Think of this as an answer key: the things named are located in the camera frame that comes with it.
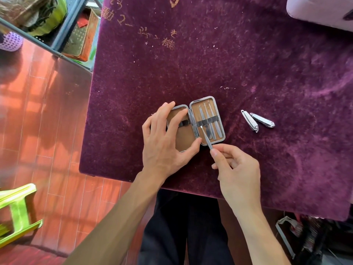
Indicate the person's left hand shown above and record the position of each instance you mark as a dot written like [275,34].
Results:
[160,151]

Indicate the person's right hand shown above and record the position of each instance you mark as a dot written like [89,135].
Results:
[240,179]

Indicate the person's left thumb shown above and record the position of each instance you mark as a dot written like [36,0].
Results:
[191,150]

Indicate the person's left little finger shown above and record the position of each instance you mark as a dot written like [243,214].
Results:
[145,128]

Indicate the person's right thumb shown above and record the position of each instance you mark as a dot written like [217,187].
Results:
[220,161]

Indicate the person's left middle finger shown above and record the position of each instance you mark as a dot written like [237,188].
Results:
[164,114]

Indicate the thin steel manicure tool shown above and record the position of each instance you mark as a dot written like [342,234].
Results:
[206,137]

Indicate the metal manicure case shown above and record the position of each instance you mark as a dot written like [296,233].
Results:
[193,126]

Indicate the person's right forearm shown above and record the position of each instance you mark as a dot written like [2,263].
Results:
[262,240]

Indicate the person's left forearm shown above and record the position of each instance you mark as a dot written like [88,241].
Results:
[118,226]

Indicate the steel nail file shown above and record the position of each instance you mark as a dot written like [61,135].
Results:
[204,118]

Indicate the steel cuticle pusher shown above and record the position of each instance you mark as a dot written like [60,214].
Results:
[210,121]

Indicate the steel tweezers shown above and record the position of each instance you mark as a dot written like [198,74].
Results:
[216,122]

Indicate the large silver nail clipper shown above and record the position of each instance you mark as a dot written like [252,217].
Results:
[250,121]

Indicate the small silver nail clipper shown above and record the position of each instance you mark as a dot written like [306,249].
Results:
[263,120]

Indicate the person's black trousers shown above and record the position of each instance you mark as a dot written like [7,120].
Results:
[176,231]

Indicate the purple velvet tablecloth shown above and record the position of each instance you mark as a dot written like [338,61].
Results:
[248,66]

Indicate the orange metal tray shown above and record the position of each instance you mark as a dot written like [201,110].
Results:
[80,38]

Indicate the black clutter pile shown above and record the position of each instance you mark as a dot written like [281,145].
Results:
[325,240]

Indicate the green bag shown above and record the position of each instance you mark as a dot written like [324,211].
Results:
[55,16]

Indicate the green plastic stool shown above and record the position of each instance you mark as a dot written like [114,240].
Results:
[19,212]

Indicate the purple plastic basket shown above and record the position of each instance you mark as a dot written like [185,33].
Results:
[11,41]

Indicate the brown patterned bag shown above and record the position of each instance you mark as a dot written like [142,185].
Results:
[22,8]

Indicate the white plastic object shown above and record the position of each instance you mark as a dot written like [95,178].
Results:
[314,9]

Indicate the grey metal shelf frame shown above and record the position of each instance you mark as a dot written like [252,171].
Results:
[62,30]

